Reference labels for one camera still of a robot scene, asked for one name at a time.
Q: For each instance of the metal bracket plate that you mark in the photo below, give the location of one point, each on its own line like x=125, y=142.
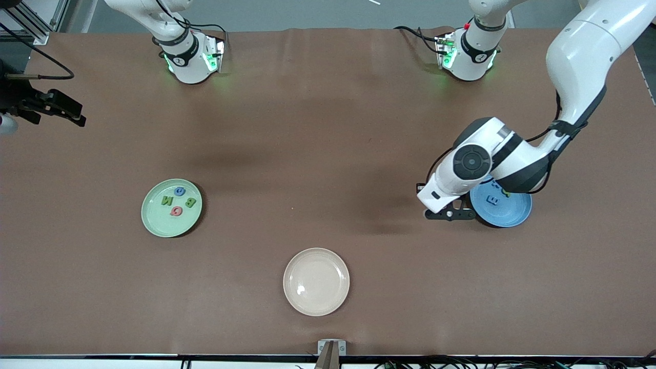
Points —
x=322, y=344

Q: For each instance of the brown camera post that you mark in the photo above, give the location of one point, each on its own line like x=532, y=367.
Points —
x=328, y=361

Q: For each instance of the blue lowercase letter m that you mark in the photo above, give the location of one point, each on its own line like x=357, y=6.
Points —
x=492, y=200

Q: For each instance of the brown table cover mat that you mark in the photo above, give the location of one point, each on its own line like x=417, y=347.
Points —
x=461, y=297

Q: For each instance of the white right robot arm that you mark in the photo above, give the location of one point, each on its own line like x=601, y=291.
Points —
x=184, y=56

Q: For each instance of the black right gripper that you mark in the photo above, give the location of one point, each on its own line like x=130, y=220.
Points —
x=15, y=94

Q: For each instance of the beige plate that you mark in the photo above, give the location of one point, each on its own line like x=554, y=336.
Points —
x=316, y=282

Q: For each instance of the blue plate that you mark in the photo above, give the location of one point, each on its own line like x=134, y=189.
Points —
x=505, y=215

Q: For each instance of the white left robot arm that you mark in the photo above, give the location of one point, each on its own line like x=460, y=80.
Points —
x=584, y=51

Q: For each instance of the green capital letter N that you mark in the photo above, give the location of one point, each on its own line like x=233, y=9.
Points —
x=167, y=200

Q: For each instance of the pink capital letter Q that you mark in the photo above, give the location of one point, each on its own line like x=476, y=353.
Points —
x=176, y=210

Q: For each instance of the aluminium frame post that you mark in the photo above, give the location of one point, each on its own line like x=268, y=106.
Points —
x=32, y=23

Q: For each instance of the green plate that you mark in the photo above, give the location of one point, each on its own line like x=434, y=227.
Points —
x=164, y=223

